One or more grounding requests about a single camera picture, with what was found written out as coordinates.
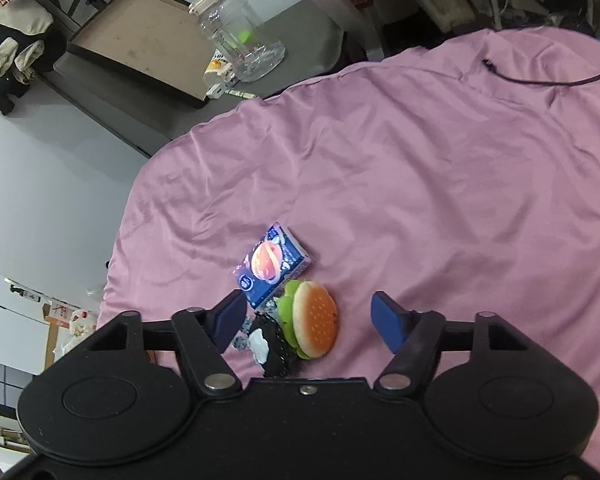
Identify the white charger plug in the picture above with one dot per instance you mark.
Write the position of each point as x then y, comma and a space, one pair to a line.
215, 91

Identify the blue tissue pack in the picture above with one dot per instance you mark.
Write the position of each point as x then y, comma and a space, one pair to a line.
272, 265

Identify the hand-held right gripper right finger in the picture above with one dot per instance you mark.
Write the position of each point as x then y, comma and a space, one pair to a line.
386, 320

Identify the hamburger soft toy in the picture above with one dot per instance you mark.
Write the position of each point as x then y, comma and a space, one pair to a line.
314, 317

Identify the grey desk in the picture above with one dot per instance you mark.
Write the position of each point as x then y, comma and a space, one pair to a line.
330, 5

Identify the flat cardboard tray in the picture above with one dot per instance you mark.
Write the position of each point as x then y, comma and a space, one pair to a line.
140, 35

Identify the clear plastic water jug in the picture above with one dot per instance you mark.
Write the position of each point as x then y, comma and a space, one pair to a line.
240, 35

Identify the orange white cardboard box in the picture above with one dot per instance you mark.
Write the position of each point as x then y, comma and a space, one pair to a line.
55, 320

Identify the black white soft pouch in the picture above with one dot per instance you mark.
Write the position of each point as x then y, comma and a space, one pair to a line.
275, 347

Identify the grey door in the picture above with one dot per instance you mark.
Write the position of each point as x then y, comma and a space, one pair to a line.
105, 105

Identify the beige hanging garment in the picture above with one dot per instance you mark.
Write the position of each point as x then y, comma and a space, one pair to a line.
15, 35

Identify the pink bed sheet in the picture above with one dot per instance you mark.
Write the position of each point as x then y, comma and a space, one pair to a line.
380, 170

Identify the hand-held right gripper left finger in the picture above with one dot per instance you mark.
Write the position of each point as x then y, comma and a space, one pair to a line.
227, 317

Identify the white yellow plastic bag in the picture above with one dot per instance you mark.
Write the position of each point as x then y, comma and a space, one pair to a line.
84, 324

